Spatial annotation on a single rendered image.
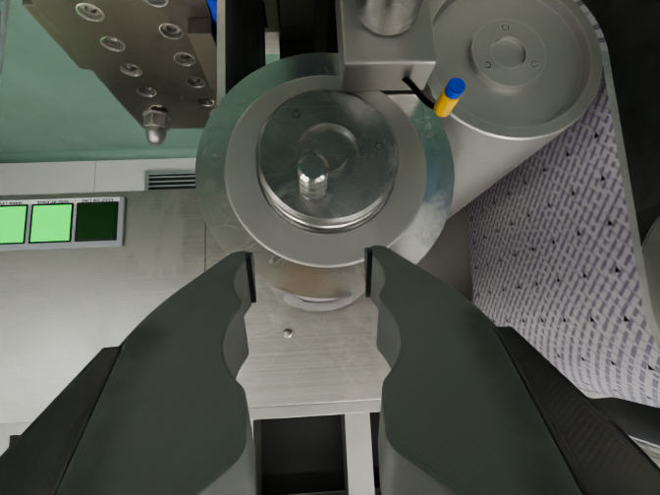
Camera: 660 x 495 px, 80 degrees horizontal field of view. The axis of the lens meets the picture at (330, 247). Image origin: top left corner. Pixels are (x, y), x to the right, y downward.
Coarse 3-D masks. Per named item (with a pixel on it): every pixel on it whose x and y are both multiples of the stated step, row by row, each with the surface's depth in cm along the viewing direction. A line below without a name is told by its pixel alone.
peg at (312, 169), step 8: (304, 160) 17; (312, 160) 18; (320, 160) 18; (304, 168) 17; (312, 168) 17; (320, 168) 17; (328, 168) 18; (304, 176) 17; (312, 176) 17; (320, 176) 17; (304, 184) 18; (312, 184) 18; (320, 184) 18; (304, 192) 19; (312, 192) 19; (320, 192) 19
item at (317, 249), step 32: (288, 96) 23; (384, 96) 23; (256, 128) 23; (416, 160) 23; (256, 192) 22; (416, 192) 22; (256, 224) 22; (288, 224) 22; (384, 224) 22; (288, 256) 21; (320, 256) 21; (352, 256) 21
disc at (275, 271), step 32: (288, 64) 24; (320, 64) 24; (224, 96) 23; (256, 96) 23; (416, 96) 24; (224, 128) 23; (416, 128) 23; (224, 160) 22; (448, 160) 23; (224, 192) 22; (448, 192) 23; (224, 224) 22; (416, 224) 22; (256, 256) 21; (416, 256) 22; (288, 288) 21; (320, 288) 21; (352, 288) 21
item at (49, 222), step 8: (40, 208) 54; (48, 208) 54; (56, 208) 54; (64, 208) 54; (32, 216) 54; (40, 216) 54; (48, 216) 54; (56, 216) 54; (64, 216) 54; (32, 224) 54; (40, 224) 54; (48, 224) 54; (56, 224) 54; (64, 224) 54; (32, 232) 54; (40, 232) 54; (48, 232) 54; (56, 232) 54; (64, 232) 54; (32, 240) 53; (40, 240) 53; (48, 240) 53; (56, 240) 53; (64, 240) 54
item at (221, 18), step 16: (224, 0) 25; (240, 0) 31; (224, 16) 25; (240, 16) 31; (224, 32) 24; (240, 32) 31; (256, 32) 42; (224, 48) 24; (240, 48) 30; (256, 48) 42; (224, 64) 24; (240, 64) 30; (256, 64) 41; (224, 80) 24; (240, 80) 30
